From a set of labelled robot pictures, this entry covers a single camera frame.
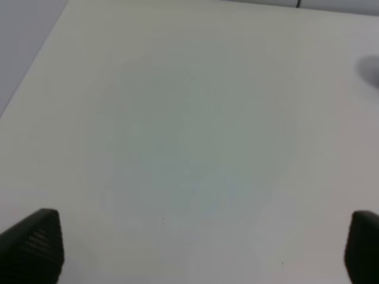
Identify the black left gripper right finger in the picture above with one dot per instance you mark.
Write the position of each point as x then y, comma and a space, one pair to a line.
361, 251

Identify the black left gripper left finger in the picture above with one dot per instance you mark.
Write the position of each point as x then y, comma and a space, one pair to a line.
32, 250

